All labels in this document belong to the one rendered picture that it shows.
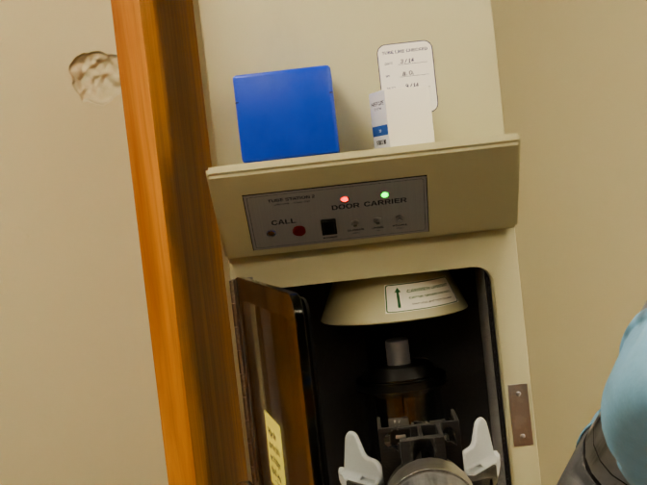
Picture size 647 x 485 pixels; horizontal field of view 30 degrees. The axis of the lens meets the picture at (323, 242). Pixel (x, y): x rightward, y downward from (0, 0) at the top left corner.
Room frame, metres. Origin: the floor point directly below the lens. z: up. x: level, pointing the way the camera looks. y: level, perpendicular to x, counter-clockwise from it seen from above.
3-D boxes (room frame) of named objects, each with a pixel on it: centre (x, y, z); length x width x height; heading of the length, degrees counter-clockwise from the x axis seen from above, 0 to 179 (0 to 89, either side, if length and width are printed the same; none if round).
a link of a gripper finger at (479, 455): (1.12, -0.13, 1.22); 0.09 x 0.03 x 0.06; 142
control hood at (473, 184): (1.28, -0.05, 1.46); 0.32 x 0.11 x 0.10; 88
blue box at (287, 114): (1.28, 0.02, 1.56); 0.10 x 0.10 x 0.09; 88
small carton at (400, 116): (1.28, -0.10, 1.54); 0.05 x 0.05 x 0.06; 16
